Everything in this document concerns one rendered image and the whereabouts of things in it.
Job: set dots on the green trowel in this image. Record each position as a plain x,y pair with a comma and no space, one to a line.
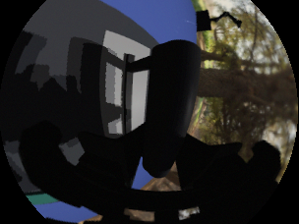
39,197

